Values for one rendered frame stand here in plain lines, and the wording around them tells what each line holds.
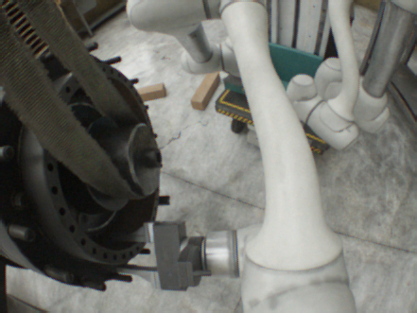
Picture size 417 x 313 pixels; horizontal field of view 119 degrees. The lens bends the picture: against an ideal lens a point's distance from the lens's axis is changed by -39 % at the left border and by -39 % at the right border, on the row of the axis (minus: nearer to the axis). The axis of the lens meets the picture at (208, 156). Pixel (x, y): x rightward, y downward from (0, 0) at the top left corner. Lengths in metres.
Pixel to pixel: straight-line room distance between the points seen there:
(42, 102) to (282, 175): 0.25
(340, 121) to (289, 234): 0.48
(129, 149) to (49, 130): 0.15
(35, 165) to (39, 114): 0.07
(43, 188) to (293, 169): 0.28
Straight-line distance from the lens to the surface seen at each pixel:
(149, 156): 0.37
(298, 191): 0.18
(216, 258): 0.33
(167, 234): 0.36
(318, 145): 1.06
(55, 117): 0.25
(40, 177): 0.28
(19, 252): 0.34
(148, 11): 0.49
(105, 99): 0.35
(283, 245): 0.18
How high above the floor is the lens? 1.16
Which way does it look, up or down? 59 degrees down
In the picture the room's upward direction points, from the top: 18 degrees counter-clockwise
